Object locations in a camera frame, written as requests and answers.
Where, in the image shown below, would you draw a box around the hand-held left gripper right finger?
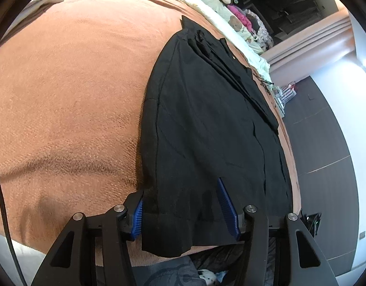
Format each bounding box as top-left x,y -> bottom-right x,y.
218,178 -> 339,286

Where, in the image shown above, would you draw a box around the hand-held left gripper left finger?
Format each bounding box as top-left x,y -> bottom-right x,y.
31,190 -> 145,286

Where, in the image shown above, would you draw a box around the black jacket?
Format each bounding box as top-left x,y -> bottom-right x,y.
140,15 -> 293,258

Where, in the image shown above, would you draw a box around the pile of floral clothes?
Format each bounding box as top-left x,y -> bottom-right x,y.
245,10 -> 274,51

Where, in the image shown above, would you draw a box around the hanging dark clothes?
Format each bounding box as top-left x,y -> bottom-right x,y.
272,0 -> 323,39

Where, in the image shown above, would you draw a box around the bed with brown cover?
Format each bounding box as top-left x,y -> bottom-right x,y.
0,0 -> 301,267

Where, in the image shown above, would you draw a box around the white quilt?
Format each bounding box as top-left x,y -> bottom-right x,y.
159,0 -> 274,91

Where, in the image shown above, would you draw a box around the bear print cover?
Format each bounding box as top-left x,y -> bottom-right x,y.
198,0 -> 268,56

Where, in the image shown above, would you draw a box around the pink curtain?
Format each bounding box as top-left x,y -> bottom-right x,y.
262,12 -> 357,79

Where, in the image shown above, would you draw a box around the pink cloth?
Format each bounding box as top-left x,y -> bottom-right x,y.
227,4 -> 252,29

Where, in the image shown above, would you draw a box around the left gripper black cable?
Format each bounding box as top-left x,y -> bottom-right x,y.
0,164 -> 29,286

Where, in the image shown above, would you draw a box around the thin black cable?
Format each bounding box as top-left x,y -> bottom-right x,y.
250,71 -> 276,96

